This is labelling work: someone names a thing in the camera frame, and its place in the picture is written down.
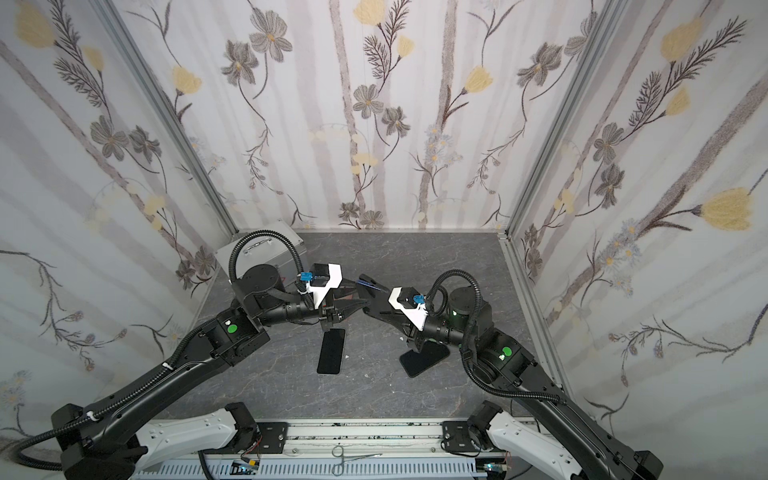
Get black phone with silver edge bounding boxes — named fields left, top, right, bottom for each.
left=316, top=329, right=346, bottom=375

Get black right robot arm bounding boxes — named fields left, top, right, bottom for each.
left=357, top=269, right=663, bottom=479

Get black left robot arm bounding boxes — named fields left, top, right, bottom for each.
left=9, top=229, right=369, bottom=479

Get black phone lying far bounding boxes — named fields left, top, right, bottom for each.
left=356, top=275, right=391, bottom=314

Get black phone lying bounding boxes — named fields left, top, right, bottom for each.
left=356, top=275, right=391, bottom=314
left=399, top=342, right=450, bottom=378

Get black phone lying right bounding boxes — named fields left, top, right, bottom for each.
left=399, top=342, right=450, bottom=378

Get silver aluminium case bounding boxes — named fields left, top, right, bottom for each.
left=214, top=220, right=309, bottom=285

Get steel forceps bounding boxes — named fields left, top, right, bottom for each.
left=331, top=445, right=381, bottom=477

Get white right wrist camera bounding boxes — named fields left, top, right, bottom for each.
left=388, top=287, right=428, bottom=331

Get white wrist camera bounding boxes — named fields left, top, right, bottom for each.
left=297, top=263, right=343, bottom=309
left=388, top=287, right=428, bottom=331

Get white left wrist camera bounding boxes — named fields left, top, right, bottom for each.
left=297, top=263, right=343, bottom=309

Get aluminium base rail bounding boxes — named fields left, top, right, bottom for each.
left=128, top=418, right=541, bottom=458

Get white slotted cable duct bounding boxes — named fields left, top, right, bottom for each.
left=131, top=457, right=490, bottom=480

